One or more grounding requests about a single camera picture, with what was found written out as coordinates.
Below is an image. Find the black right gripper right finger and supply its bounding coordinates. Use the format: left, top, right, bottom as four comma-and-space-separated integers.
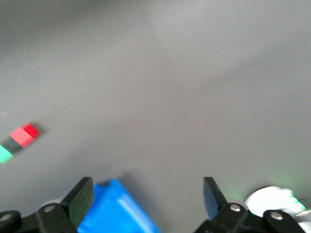
194, 176, 307, 233

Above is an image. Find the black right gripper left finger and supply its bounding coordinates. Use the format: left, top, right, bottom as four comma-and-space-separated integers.
0, 176, 95, 233

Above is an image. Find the small red cube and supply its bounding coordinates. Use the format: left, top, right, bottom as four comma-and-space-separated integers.
9, 122, 41, 148

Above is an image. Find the small green cube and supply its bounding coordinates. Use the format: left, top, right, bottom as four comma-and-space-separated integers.
0, 144, 14, 165

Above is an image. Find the blue plastic bin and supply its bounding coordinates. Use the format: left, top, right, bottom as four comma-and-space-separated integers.
77, 178, 162, 233

